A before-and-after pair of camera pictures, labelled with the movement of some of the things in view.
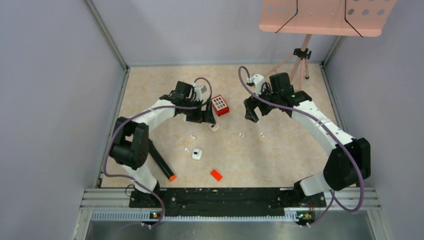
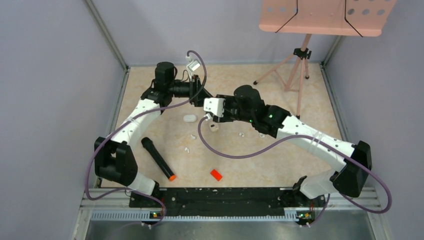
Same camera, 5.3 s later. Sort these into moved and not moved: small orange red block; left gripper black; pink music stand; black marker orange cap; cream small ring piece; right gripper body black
Moved: left gripper black; right gripper body black
Not moved: small orange red block; cream small ring piece; pink music stand; black marker orange cap
